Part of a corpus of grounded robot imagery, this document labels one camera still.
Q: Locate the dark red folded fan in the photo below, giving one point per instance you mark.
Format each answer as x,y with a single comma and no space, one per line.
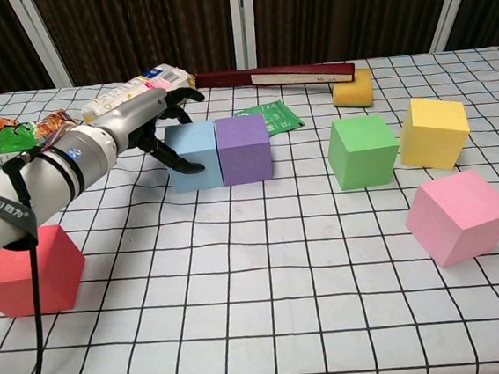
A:
230,78

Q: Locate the green foam cube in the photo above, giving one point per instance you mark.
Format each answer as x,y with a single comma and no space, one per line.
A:
361,158

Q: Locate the purple foam cube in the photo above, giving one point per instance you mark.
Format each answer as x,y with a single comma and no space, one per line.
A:
244,152

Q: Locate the light blue foam cube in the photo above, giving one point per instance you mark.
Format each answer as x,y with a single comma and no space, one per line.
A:
192,139

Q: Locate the yellow sponge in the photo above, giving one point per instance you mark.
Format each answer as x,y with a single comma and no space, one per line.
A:
353,90

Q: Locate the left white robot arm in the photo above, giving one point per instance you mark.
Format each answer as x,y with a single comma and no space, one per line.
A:
33,190

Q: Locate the red foam cube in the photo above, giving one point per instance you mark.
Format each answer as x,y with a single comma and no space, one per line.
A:
55,276

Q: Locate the pink foam cube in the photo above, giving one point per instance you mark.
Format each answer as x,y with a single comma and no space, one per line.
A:
456,220

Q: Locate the white black checkered tablecloth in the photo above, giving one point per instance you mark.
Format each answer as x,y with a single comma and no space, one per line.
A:
243,307

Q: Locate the green tea sachet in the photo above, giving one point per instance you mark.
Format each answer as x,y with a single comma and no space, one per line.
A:
280,120

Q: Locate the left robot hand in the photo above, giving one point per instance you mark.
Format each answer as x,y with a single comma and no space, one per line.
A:
136,114

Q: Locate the yellow foam cube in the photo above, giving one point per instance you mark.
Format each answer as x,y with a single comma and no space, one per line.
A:
432,134

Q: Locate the white cracker package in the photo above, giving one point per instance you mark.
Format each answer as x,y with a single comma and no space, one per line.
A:
163,76

